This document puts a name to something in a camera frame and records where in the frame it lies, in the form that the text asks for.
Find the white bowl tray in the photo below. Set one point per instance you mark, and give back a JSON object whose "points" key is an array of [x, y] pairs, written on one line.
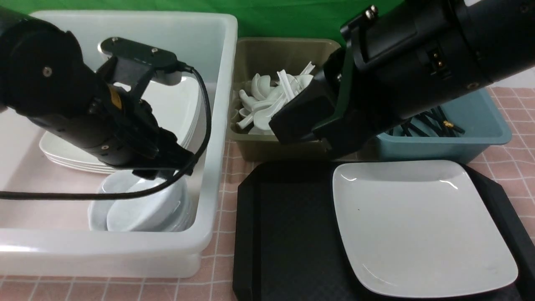
{"points": [[166, 210]]}

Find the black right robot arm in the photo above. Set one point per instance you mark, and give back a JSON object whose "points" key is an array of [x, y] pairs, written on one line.
{"points": [[419, 55]]}

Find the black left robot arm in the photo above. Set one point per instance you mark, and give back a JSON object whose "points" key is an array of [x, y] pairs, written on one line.
{"points": [[44, 78]]}

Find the large white square plate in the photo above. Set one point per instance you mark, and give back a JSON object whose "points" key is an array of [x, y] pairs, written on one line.
{"points": [[419, 229]]}

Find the black chopsticks in blue bin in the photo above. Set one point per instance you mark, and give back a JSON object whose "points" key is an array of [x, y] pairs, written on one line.
{"points": [[431, 123]]}

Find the large white plastic tub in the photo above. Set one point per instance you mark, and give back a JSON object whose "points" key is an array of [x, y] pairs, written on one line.
{"points": [[51, 238]]}

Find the black serving tray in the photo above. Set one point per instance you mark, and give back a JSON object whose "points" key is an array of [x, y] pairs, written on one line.
{"points": [[288, 245]]}

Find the olive plastic bin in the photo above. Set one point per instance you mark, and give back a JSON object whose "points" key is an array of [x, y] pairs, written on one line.
{"points": [[266, 56]]}

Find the stack of white bowls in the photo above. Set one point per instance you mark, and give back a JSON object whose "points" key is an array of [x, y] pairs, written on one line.
{"points": [[98, 210]]}

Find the blue plastic bin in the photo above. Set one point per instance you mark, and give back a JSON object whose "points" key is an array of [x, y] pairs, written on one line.
{"points": [[475, 112]]}

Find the pile of white spoons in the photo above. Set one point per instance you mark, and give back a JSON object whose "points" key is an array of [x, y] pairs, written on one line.
{"points": [[265, 96]]}

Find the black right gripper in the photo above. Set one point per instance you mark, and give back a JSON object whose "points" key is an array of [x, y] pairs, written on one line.
{"points": [[339, 109]]}

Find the stack of white square plates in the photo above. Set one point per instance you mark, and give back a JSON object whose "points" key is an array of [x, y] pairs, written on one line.
{"points": [[176, 109]]}

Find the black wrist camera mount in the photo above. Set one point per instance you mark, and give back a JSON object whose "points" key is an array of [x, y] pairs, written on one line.
{"points": [[135, 65]]}

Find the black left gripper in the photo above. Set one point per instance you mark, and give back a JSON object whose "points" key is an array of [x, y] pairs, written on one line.
{"points": [[104, 123]]}

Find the green backdrop cloth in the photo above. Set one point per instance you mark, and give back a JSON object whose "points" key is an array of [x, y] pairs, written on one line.
{"points": [[256, 18]]}

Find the pink checkered tablecloth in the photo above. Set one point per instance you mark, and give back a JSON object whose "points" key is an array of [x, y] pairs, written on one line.
{"points": [[512, 165]]}

